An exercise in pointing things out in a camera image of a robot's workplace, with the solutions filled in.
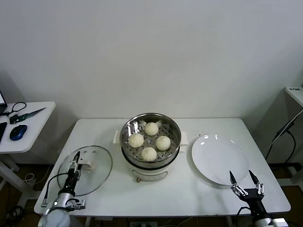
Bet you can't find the blue black computer mouse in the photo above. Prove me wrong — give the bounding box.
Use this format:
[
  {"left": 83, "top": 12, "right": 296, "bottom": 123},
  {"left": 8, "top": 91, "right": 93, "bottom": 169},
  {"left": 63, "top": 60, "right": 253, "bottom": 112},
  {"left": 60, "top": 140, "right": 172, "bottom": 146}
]
[{"left": 9, "top": 124, "right": 28, "bottom": 141}]

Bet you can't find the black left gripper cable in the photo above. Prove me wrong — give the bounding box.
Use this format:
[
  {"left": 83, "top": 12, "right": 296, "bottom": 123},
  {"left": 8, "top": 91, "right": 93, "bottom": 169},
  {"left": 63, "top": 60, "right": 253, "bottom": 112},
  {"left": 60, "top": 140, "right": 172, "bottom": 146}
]
[{"left": 40, "top": 173, "right": 70, "bottom": 208}]

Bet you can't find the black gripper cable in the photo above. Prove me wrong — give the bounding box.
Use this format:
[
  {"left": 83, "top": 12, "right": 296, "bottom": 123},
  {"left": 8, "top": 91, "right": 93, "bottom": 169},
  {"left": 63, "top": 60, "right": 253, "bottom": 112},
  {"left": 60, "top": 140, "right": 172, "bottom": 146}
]
[
  {"left": 40, "top": 173, "right": 70, "bottom": 208},
  {"left": 236, "top": 206, "right": 254, "bottom": 217}
]

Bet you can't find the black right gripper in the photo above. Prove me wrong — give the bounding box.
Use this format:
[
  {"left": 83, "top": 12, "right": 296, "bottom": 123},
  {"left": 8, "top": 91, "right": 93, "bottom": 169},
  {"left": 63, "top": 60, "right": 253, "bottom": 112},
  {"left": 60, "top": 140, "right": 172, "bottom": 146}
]
[{"left": 228, "top": 169, "right": 267, "bottom": 215}]

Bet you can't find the black floor cable bundle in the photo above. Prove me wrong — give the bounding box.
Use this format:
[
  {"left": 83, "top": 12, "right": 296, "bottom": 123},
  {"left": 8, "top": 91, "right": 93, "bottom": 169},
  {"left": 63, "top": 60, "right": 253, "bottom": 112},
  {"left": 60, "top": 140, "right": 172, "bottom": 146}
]
[{"left": 4, "top": 205, "right": 26, "bottom": 222}]

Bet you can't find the white steamed baozi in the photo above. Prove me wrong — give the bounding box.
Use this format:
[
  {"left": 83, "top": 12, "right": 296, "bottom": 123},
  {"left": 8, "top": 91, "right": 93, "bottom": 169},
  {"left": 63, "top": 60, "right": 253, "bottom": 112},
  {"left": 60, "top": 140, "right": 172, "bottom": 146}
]
[
  {"left": 144, "top": 122, "right": 159, "bottom": 136},
  {"left": 128, "top": 133, "right": 144, "bottom": 148},
  {"left": 155, "top": 135, "right": 171, "bottom": 151},
  {"left": 141, "top": 146, "right": 158, "bottom": 162}
]

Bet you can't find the steel steamer basket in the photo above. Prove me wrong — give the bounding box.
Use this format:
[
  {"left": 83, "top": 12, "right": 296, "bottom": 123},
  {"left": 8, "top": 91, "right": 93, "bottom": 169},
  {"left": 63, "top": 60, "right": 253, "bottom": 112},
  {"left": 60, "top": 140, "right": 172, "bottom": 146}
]
[{"left": 120, "top": 113, "right": 182, "bottom": 169}]

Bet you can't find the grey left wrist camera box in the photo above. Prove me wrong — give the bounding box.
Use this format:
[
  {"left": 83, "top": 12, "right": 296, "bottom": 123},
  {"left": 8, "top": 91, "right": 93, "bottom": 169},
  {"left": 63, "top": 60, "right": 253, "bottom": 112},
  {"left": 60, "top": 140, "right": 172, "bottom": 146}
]
[{"left": 67, "top": 198, "right": 86, "bottom": 211}]

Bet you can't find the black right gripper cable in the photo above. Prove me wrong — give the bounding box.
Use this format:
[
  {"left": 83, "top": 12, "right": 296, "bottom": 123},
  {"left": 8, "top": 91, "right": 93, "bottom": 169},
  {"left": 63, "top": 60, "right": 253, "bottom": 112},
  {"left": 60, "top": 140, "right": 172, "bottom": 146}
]
[{"left": 236, "top": 206, "right": 254, "bottom": 217}]

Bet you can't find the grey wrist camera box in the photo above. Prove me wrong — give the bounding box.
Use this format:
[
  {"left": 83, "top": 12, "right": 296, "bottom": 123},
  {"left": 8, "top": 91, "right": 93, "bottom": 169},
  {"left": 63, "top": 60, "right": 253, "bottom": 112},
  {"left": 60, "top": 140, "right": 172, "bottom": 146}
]
[
  {"left": 67, "top": 198, "right": 86, "bottom": 211},
  {"left": 272, "top": 217, "right": 287, "bottom": 227}
]

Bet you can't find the white side table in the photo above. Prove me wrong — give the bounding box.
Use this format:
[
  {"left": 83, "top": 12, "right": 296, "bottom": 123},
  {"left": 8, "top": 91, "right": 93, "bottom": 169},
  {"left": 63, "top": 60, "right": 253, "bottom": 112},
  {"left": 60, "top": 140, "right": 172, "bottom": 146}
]
[{"left": 0, "top": 101, "right": 56, "bottom": 192}]

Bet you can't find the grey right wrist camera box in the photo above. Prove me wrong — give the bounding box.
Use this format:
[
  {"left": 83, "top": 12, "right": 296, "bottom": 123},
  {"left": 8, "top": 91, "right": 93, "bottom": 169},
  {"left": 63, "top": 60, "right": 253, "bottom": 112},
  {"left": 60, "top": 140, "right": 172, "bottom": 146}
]
[{"left": 272, "top": 217, "right": 287, "bottom": 227}]

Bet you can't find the laptop computer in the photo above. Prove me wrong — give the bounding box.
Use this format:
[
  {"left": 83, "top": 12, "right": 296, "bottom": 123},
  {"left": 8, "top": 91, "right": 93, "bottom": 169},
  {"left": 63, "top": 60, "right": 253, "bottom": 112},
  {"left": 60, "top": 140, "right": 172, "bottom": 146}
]
[{"left": 0, "top": 91, "right": 8, "bottom": 114}]

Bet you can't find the white round plate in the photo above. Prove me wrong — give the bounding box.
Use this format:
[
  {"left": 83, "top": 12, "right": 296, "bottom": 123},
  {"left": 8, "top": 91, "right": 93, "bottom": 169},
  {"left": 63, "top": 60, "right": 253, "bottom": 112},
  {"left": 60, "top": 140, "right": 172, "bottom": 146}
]
[{"left": 188, "top": 134, "right": 250, "bottom": 186}]

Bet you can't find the cream electric cooker pot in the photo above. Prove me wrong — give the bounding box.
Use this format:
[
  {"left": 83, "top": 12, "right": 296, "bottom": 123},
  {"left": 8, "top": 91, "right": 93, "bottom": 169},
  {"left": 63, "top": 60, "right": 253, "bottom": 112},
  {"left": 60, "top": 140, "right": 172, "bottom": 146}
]
[{"left": 113, "top": 129, "right": 189, "bottom": 183}]

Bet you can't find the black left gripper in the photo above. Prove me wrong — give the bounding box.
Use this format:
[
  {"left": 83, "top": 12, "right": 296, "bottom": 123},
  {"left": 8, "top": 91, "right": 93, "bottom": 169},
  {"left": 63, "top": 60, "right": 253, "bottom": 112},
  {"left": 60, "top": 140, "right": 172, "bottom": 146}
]
[{"left": 64, "top": 151, "right": 83, "bottom": 193}]

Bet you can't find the glass lid with cream handle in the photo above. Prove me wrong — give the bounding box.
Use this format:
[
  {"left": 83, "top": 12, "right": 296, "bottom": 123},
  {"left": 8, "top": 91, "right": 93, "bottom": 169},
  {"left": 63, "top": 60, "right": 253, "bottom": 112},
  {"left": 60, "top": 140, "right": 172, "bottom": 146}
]
[{"left": 56, "top": 145, "right": 113, "bottom": 197}]

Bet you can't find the black looped cable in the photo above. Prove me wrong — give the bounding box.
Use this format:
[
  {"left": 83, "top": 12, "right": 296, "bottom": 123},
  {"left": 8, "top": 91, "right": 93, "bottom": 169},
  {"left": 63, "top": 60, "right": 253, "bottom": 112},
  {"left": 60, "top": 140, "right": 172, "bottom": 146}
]
[{"left": 0, "top": 102, "right": 27, "bottom": 117}]

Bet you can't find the white table with black label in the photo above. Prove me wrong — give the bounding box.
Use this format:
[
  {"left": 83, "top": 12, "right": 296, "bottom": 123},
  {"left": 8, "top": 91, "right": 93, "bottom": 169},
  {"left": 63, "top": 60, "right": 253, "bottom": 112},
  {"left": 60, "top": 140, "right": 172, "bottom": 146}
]
[{"left": 285, "top": 86, "right": 303, "bottom": 106}]

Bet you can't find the black keyboard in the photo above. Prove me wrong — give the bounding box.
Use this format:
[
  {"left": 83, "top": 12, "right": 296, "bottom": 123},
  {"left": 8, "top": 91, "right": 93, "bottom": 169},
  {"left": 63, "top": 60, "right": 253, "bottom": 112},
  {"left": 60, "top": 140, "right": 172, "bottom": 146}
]
[{"left": 0, "top": 122, "right": 8, "bottom": 143}]

